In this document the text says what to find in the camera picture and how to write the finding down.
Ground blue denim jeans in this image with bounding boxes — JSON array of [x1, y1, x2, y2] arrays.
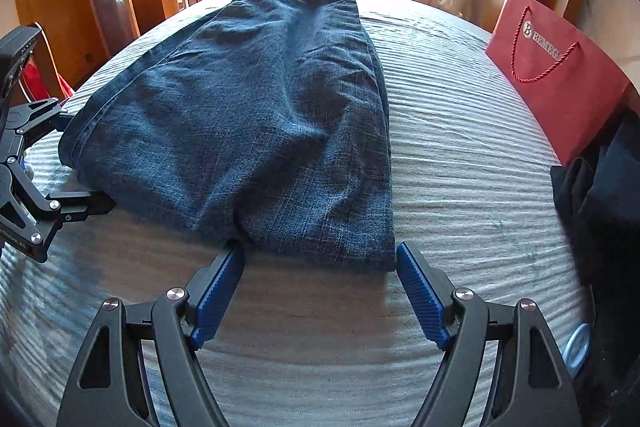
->
[[58, 0, 395, 271]]

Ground black clothes pile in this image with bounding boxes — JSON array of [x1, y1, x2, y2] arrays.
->
[[550, 110, 639, 415]]

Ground red paper shopping bag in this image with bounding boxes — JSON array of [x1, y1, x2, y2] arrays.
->
[[486, 0, 631, 166]]

